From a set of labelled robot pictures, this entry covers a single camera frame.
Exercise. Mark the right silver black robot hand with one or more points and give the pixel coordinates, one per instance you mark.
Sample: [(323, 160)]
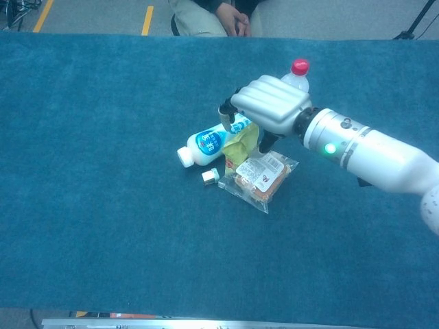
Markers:
[(274, 99)]

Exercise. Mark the clear soda bottle red cap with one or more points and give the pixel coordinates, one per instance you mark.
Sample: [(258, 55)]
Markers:
[(300, 66)]

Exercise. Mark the yellow-green snack bag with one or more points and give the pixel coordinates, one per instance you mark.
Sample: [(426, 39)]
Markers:
[(240, 149)]

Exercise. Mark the clear packaged bread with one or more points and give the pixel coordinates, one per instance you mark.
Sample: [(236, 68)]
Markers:
[(260, 174)]

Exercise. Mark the white milk bottle blue label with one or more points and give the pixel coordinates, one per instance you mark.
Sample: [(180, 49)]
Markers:
[(205, 145)]

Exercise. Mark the small white green cube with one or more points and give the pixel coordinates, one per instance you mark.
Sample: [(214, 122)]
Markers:
[(210, 177)]

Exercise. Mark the seated person beige trousers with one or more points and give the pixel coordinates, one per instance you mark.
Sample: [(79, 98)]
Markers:
[(195, 20)]

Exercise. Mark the black tripod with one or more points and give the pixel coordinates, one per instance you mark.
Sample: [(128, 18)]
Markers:
[(416, 20)]

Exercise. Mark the blue table cloth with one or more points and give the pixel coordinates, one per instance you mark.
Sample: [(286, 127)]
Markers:
[(103, 171)]

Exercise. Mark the aluminium rail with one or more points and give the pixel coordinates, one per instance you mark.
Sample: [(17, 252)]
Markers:
[(205, 323)]

